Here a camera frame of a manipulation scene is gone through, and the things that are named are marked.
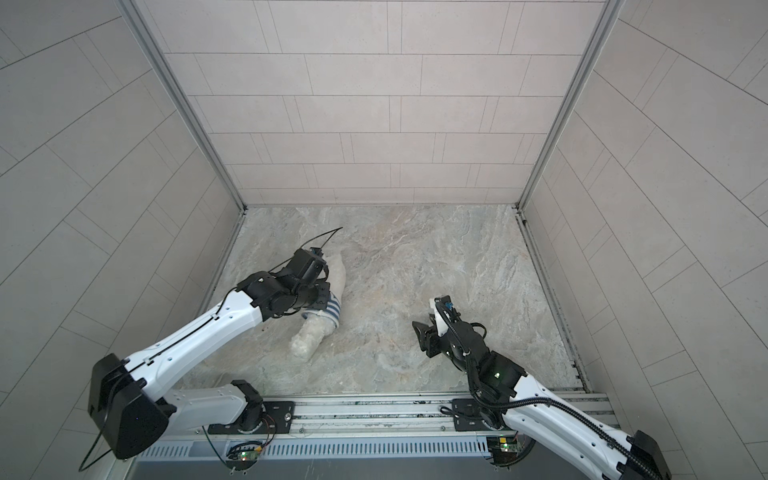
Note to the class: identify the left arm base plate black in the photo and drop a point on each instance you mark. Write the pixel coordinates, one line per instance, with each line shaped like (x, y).
(271, 417)

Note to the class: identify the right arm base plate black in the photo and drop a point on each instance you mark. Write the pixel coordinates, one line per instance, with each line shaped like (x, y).
(468, 416)

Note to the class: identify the controller circuit board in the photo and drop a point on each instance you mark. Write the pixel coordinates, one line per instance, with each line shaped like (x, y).
(243, 456)
(503, 450)

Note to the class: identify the right controller circuit board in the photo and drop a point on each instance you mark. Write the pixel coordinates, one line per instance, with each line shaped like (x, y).
(503, 450)

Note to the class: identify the blue white striped knit sweater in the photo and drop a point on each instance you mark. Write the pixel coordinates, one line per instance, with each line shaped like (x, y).
(329, 316)

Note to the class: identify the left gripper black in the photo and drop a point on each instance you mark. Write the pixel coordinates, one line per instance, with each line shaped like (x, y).
(318, 289)

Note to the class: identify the left controller circuit board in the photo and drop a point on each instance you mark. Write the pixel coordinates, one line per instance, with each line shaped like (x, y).
(243, 456)

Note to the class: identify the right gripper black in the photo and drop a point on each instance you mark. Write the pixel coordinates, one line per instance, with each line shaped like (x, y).
(434, 336)

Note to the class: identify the ventilation grille strip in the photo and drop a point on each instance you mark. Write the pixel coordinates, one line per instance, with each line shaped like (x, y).
(326, 448)

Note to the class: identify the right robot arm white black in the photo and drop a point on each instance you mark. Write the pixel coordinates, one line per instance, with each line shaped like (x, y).
(595, 448)

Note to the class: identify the white teddy bear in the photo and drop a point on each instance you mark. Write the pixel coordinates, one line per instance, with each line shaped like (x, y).
(318, 324)

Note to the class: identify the aluminium mounting rail frame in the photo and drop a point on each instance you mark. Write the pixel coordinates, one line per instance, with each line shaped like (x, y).
(132, 425)

